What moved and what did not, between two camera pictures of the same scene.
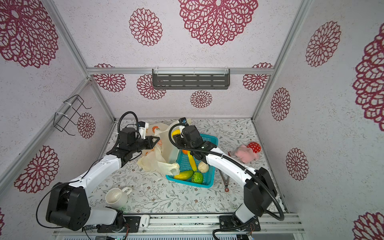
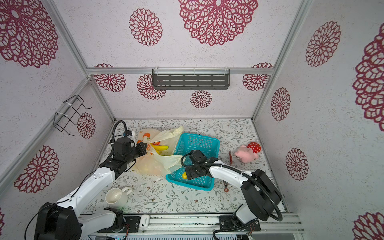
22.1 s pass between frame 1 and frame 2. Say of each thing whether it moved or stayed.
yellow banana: moved
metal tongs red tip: stayed
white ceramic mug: stayed
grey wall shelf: stayed
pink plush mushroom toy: stayed
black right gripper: moved
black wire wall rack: stayed
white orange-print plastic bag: moved
